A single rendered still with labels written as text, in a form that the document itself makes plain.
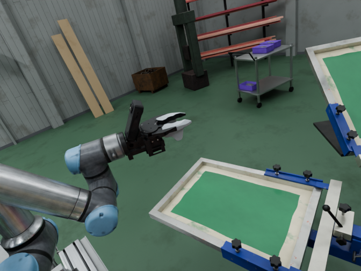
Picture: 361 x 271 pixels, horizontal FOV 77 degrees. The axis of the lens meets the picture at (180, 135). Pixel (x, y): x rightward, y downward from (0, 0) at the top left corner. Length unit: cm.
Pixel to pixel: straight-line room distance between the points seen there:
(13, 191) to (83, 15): 724
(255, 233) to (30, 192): 99
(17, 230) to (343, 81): 175
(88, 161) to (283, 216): 99
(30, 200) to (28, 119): 671
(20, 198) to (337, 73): 172
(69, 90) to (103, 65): 130
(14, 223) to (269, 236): 101
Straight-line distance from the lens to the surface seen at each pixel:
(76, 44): 707
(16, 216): 80
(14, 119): 723
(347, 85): 173
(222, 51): 779
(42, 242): 84
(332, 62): 184
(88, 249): 116
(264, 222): 129
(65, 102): 738
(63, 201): 58
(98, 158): 66
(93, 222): 59
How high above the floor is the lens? 194
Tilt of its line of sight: 27 degrees down
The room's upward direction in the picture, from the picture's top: 15 degrees counter-clockwise
